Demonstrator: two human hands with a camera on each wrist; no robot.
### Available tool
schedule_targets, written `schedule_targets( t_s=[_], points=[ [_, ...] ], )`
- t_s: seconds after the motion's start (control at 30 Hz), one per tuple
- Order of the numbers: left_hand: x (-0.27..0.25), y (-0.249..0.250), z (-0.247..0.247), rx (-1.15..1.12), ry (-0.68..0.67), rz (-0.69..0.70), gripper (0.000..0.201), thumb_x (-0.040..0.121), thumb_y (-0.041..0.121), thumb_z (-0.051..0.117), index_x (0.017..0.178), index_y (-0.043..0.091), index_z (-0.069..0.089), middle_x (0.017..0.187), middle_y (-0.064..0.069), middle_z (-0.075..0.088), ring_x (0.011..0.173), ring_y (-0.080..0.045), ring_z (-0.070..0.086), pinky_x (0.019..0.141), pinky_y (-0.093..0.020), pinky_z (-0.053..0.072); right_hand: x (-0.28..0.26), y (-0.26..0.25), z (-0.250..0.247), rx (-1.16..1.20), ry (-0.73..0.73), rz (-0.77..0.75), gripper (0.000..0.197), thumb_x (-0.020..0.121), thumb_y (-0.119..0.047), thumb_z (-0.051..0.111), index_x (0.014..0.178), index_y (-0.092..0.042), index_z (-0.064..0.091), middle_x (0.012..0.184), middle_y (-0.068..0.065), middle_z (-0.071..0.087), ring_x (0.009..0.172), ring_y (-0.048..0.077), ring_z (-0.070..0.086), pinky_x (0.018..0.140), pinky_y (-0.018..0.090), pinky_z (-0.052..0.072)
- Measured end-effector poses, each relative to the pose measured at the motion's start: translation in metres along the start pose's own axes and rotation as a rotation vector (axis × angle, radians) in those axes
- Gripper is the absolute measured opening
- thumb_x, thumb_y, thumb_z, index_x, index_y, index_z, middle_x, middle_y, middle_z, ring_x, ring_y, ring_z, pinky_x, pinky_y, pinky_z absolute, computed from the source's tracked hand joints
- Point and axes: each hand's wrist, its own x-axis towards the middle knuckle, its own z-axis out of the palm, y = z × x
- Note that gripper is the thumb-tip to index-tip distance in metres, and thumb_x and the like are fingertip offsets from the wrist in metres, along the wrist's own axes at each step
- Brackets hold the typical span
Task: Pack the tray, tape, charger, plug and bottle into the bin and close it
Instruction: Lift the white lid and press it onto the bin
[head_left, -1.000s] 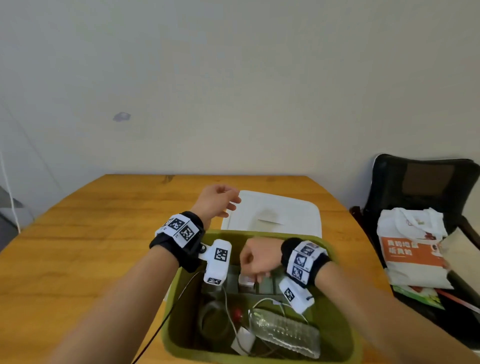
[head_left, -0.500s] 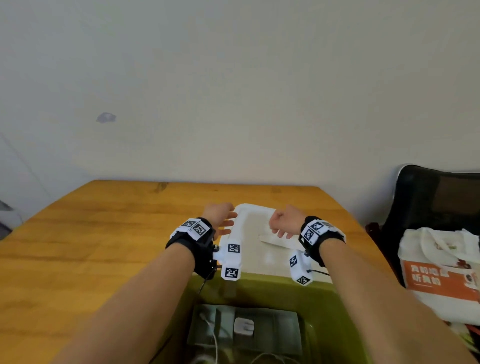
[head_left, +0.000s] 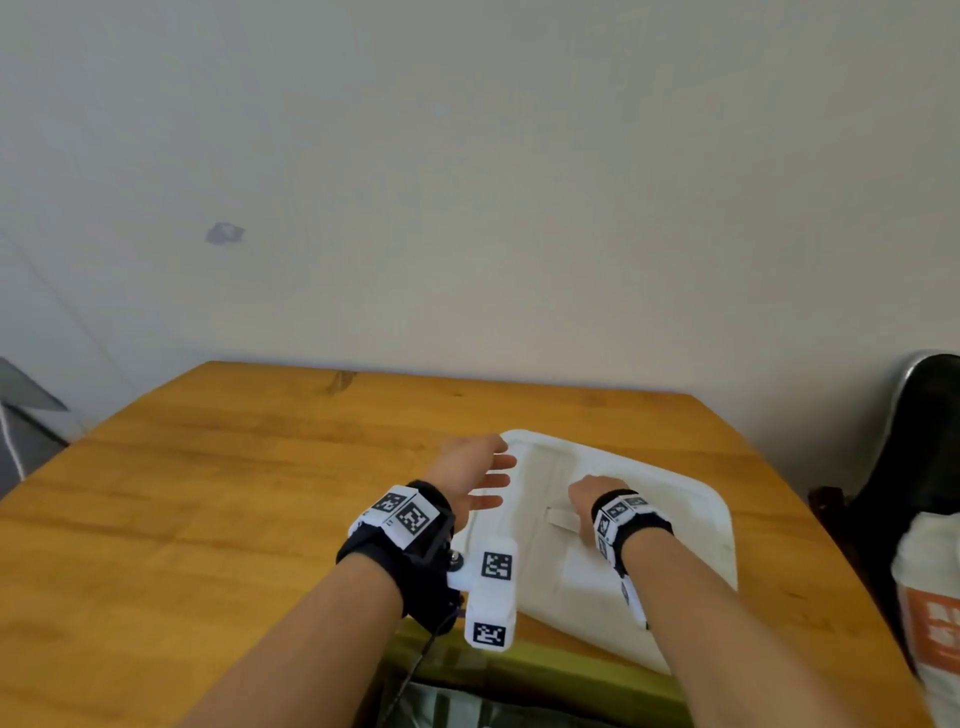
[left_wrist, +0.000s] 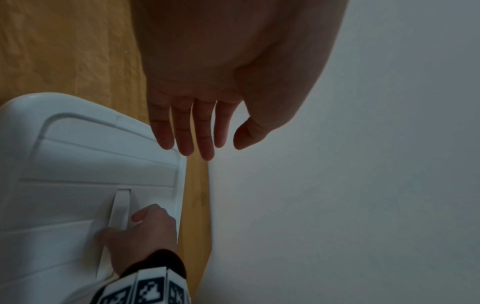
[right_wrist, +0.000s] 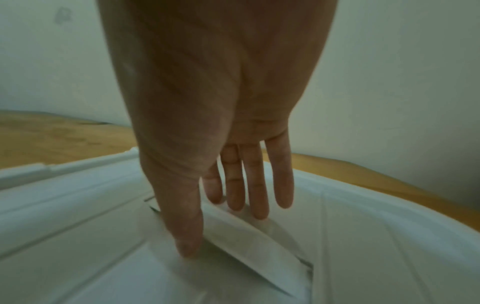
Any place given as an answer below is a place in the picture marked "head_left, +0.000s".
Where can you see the white packaged shirt orange label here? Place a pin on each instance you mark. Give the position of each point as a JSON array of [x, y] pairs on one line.
[[930, 562]]

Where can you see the black office chair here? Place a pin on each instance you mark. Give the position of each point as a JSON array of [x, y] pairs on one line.
[[930, 450]]

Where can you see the person's right forearm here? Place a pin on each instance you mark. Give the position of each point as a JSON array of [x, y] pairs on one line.
[[712, 637]]

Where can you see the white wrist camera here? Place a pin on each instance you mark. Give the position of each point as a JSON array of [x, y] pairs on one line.
[[491, 600], [634, 600]]

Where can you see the black wrist band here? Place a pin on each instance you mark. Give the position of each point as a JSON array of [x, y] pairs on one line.
[[637, 521], [420, 577]]

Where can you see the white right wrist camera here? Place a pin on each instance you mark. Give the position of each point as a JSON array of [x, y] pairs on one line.
[[634, 600]]

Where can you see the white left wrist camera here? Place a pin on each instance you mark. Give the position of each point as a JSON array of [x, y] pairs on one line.
[[491, 600]]

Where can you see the black right wrist band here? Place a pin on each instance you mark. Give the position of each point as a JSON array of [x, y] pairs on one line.
[[637, 521]]

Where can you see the black left wrist band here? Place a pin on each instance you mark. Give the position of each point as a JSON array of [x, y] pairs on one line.
[[420, 577]]

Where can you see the person's left hand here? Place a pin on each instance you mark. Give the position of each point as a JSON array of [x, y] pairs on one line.
[[461, 472]]

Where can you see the white bin lid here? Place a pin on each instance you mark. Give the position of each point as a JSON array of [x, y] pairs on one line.
[[675, 540]]

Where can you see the person's left forearm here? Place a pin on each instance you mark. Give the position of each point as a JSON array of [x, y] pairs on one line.
[[315, 645]]

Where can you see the green plastic storage bin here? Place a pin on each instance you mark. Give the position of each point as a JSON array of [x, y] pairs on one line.
[[570, 667]]

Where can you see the person's right hand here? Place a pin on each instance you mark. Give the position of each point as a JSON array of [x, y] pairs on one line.
[[592, 491]]

